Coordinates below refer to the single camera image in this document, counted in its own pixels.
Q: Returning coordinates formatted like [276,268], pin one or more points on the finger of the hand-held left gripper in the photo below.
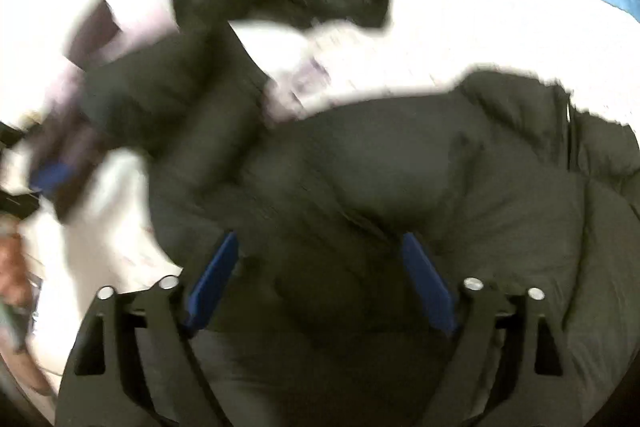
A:
[92,32]
[50,177]

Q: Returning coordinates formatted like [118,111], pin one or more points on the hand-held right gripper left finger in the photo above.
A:
[215,277]

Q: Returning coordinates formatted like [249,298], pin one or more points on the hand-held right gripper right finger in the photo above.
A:
[429,287]

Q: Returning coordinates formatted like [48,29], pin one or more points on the black padded jacket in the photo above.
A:
[380,167]

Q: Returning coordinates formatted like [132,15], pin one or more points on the white patterned bed sheet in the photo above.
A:
[475,32]

